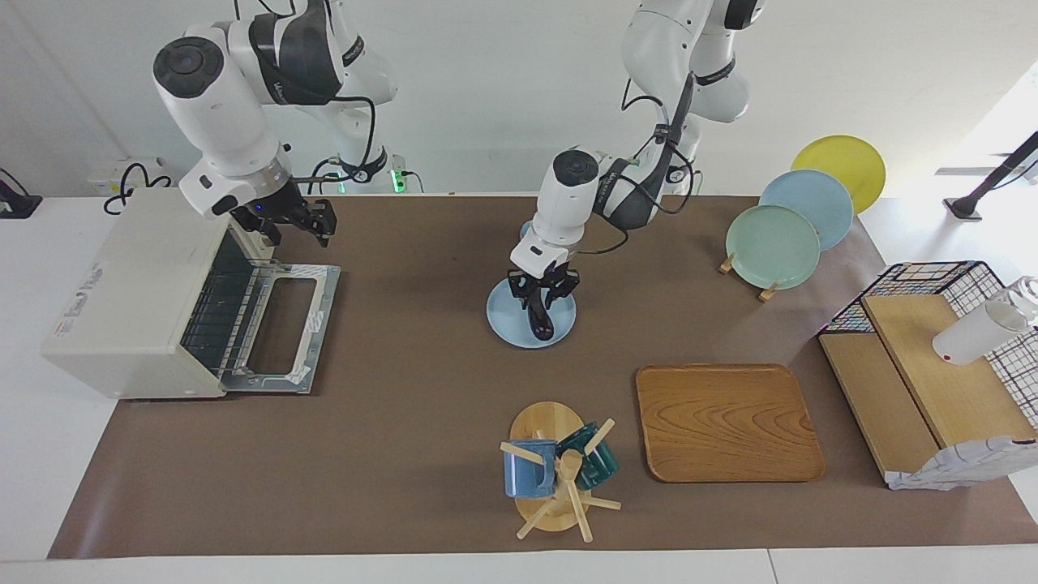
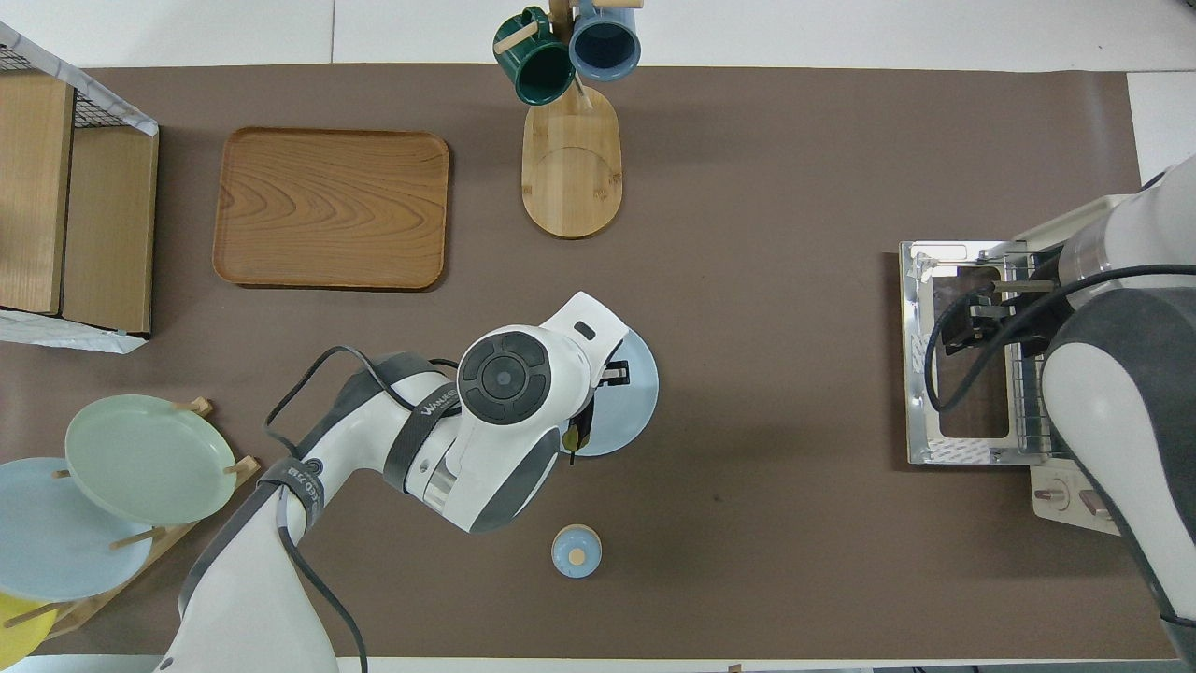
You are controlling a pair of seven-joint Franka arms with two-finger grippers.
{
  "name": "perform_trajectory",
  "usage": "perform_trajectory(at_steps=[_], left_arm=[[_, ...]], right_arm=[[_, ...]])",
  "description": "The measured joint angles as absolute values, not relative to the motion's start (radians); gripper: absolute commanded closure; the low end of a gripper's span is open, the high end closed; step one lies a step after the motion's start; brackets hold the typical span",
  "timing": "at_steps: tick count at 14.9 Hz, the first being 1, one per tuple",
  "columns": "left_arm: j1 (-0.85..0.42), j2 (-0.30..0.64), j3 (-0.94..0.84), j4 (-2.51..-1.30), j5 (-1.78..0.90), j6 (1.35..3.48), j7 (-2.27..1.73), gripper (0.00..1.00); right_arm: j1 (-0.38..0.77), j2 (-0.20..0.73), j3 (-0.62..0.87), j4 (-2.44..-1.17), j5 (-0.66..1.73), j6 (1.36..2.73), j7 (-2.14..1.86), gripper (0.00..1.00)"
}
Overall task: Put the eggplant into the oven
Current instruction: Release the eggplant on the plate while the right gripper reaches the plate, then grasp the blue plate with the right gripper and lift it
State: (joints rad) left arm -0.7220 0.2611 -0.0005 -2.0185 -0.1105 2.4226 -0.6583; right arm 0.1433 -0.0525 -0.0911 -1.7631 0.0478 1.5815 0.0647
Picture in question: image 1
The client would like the dark purple eggplant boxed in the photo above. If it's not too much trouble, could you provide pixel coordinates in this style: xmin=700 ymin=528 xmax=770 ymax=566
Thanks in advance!
xmin=525 ymin=292 xmax=556 ymax=341

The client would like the beige toaster oven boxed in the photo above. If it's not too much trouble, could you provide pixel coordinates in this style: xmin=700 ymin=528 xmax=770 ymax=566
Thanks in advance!
xmin=42 ymin=188 xmax=341 ymax=400

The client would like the wooden mug tree stand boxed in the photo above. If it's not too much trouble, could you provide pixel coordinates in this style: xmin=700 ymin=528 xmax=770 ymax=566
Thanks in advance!
xmin=499 ymin=401 xmax=623 ymax=543

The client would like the brown table mat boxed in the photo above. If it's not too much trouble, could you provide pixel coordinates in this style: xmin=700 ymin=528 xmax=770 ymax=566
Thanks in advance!
xmin=47 ymin=195 xmax=1038 ymax=560

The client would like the dark green mug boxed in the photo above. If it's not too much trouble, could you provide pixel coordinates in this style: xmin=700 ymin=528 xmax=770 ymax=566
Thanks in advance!
xmin=555 ymin=422 xmax=620 ymax=490

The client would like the white power strip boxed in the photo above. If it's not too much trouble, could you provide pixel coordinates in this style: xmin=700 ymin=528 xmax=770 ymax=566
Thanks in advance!
xmin=88 ymin=157 xmax=163 ymax=195

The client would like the blue mug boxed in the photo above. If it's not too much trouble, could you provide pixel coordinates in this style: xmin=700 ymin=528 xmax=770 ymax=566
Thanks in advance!
xmin=504 ymin=439 xmax=559 ymax=499

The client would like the wooden plate rack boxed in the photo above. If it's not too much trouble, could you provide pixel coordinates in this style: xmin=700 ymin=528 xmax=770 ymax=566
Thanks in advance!
xmin=718 ymin=253 xmax=779 ymax=303

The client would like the brown wooden tray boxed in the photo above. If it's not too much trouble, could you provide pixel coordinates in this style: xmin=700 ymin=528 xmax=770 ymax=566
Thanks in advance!
xmin=635 ymin=363 xmax=826 ymax=484

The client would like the pale green plate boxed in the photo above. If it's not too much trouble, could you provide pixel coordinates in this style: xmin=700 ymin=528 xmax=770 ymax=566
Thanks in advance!
xmin=725 ymin=204 xmax=821 ymax=290

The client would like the light blue racked plate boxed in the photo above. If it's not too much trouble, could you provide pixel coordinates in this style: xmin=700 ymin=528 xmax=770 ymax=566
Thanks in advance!
xmin=759 ymin=169 xmax=854 ymax=252

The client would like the yellow plate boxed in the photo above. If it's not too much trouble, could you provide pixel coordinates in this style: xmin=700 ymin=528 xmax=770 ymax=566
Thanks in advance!
xmin=791 ymin=135 xmax=886 ymax=215

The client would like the wooden step shelf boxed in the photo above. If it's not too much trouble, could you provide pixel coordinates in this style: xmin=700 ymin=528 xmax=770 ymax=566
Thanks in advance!
xmin=819 ymin=294 xmax=1038 ymax=481

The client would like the white cup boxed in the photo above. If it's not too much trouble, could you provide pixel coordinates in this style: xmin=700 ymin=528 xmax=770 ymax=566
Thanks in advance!
xmin=933 ymin=276 xmax=1038 ymax=366

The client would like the white patterned cloth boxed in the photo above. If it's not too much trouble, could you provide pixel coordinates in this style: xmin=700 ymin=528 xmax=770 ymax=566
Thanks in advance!
xmin=888 ymin=436 xmax=1038 ymax=492

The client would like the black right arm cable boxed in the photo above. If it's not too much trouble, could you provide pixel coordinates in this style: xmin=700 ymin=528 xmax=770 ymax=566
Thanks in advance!
xmin=280 ymin=96 xmax=380 ymax=186

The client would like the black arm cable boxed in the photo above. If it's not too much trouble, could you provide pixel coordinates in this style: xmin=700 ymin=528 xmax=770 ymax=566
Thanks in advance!
xmin=580 ymin=73 xmax=700 ymax=256
xmin=280 ymin=96 xmax=380 ymax=186

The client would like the black power cable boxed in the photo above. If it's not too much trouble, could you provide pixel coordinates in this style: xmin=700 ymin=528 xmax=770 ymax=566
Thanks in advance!
xmin=103 ymin=162 xmax=174 ymax=216

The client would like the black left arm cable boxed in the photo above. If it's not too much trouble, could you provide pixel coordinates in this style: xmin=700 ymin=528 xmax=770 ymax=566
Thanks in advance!
xmin=580 ymin=73 xmax=700 ymax=256

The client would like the black clamp mount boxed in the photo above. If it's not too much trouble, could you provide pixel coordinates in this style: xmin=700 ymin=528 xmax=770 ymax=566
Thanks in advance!
xmin=0 ymin=168 xmax=43 ymax=220

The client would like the black wire basket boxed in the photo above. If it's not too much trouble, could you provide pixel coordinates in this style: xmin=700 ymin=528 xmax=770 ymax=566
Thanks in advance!
xmin=819 ymin=261 xmax=1038 ymax=431

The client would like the black camera stand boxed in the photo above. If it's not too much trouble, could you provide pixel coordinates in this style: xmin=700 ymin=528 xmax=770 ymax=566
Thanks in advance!
xmin=943 ymin=130 xmax=1038 ymax=221

